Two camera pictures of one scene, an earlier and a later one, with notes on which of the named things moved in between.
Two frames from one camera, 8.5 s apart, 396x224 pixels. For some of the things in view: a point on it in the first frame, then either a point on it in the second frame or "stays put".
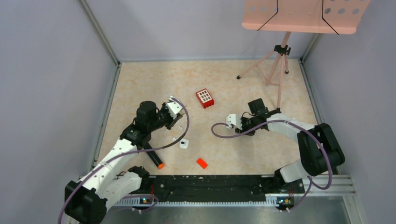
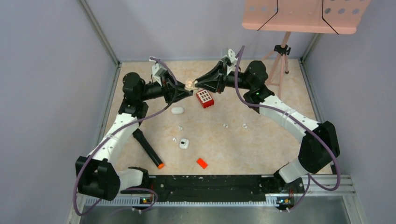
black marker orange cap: (154, 157) stays put
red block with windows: (205, 98) stays put
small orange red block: (201, 163) stays put
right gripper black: (237, 130) → (213, 86)
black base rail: (219, 188) stays put
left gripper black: (172, 121) → (167, 90)
